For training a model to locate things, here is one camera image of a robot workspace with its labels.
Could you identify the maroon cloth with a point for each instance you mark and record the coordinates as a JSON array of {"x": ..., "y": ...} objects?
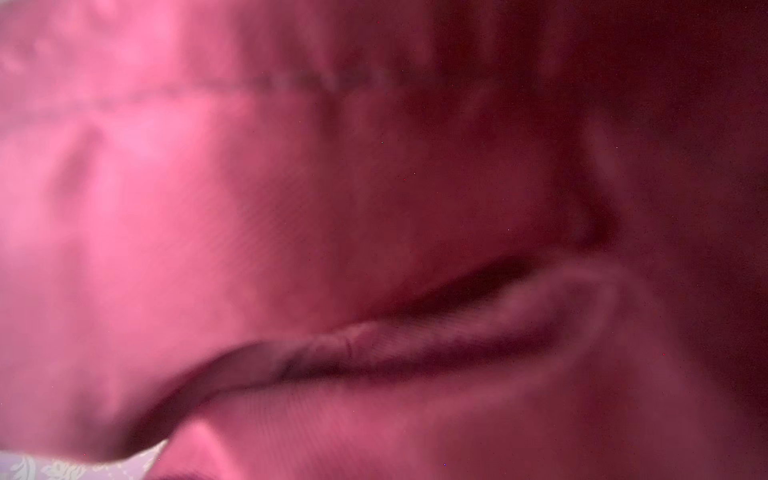
[{"x": 386, "y": 239}]

